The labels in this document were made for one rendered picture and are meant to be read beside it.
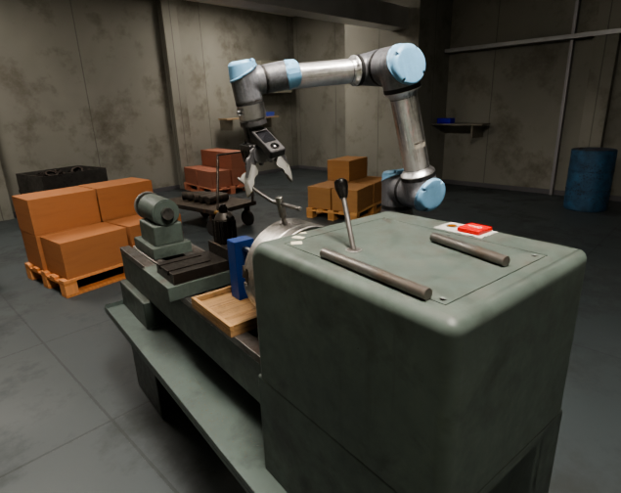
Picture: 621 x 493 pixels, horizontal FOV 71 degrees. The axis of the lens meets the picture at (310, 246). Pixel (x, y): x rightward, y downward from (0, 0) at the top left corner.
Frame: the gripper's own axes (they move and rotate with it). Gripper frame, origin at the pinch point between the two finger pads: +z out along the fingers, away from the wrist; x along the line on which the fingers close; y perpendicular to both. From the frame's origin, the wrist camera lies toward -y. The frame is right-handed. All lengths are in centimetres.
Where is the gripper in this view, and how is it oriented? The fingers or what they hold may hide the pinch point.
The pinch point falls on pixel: (272, 190)
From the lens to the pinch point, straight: 127.5
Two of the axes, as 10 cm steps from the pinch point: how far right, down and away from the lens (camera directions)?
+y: -5.7, -2.5, 7.8
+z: 1.7, 9.0, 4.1
